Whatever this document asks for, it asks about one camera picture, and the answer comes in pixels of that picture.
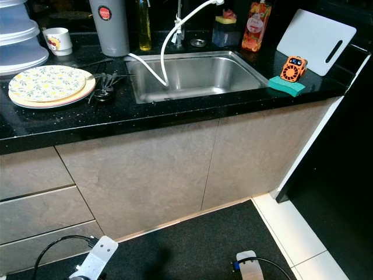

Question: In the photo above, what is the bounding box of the pink plate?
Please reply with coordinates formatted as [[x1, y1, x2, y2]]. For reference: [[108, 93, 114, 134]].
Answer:
[[9, 86, 96, 110]]

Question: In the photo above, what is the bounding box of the white printed mug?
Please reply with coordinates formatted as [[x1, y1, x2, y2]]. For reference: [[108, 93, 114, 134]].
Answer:
[[43, 27, 72, 57]]

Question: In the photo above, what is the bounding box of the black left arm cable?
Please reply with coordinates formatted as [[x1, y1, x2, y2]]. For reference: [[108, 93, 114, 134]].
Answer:
[[33, 234, 97, 280]]

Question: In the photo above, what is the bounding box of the metal tap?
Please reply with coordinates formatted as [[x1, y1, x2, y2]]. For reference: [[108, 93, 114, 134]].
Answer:
[[175, 0, 187, 48]]

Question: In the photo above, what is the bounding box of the black cutlery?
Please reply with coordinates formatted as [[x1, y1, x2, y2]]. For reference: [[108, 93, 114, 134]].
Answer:
[[86, 72, 135, 105]]

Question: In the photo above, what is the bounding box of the stainless steel sink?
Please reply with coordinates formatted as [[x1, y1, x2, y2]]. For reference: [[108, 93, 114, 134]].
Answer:
[[124, 51, 269, 104]]

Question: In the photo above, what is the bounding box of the black floor mat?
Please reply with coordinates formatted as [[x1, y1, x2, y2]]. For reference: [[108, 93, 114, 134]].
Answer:
[[5, 201, 299, 280]]

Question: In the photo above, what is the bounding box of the small orange gadget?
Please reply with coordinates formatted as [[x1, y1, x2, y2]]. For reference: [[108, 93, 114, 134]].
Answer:
[[280, 56, 308, 83]]

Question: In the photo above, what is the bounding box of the white flexible tap hose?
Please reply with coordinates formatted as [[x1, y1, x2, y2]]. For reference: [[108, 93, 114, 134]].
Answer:
[[124, 0, 225, 88]]

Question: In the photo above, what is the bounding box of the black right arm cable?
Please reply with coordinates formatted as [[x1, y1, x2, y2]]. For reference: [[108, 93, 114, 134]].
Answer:
[[246, 257, 295, 280]]

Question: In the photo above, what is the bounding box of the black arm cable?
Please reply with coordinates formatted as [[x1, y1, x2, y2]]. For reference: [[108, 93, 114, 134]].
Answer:
[[246, 257, 295, 280], [33, 234, 97, 280]]

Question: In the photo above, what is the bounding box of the green sponge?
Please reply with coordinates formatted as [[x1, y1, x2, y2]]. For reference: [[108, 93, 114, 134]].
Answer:
[[268, 76, 307, 97]]

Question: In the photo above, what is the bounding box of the floral print plate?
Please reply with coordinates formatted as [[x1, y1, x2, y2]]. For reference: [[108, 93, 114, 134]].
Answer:
[[9, 65, 88, 103]]

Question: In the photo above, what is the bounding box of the grey canister with red logo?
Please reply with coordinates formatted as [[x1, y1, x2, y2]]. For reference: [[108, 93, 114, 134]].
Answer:
[[89, 0, 130, 57]]

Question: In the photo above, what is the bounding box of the grey stone-look drawer front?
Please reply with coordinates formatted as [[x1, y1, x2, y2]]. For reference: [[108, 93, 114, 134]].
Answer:
[[0, 220, 105, 275], [0, 186, 94, 245], [0, 146, 76, 201]]

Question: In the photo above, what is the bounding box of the yellow and pink sponge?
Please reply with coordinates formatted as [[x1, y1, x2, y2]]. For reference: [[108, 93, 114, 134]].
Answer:
[[215, 9, 237, 25]]

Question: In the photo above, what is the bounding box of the clear sponge holder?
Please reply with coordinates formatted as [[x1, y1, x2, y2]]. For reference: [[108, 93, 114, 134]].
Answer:
[[212, 22, 239, 48]]

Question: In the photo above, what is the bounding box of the white tiered storage container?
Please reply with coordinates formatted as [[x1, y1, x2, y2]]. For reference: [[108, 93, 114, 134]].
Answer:
[[0, 0, 50, 75]]

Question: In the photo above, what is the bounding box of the yellow plate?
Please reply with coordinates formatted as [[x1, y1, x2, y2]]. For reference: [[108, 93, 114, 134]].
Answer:
[[10, 76, 96, 106]]

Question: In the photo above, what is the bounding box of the white cutting board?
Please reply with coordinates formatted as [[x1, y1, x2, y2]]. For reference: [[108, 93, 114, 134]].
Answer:
[[277, 9, 357, 77]]

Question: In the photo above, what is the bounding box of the yellow oil bottle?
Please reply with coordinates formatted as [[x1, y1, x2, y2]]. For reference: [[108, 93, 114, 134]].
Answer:
[[138, 0, 153, 51]]

